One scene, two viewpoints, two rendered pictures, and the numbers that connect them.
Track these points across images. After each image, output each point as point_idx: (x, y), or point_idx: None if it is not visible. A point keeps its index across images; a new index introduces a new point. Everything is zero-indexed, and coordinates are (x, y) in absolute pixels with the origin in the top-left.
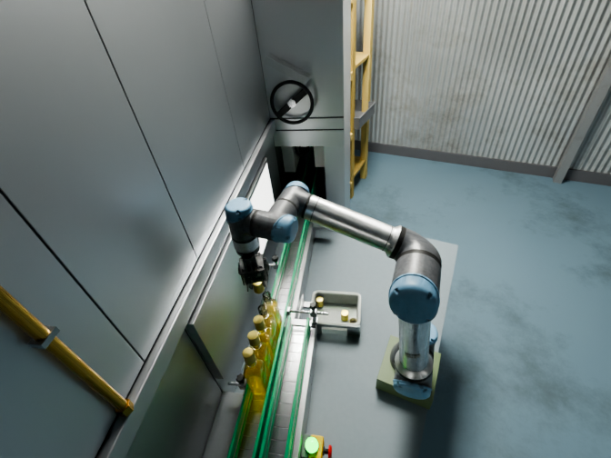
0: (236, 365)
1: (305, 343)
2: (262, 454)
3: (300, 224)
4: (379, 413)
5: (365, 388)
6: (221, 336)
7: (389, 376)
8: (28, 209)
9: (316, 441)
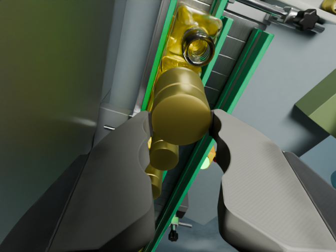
0: (112, 51)
1: (241, 94)
2: (154, 200)
3: None
4: (280, 128)
5: (281, 101)
6: (67, 142)
7: (325, 116)
8: None
9: (208, 163)
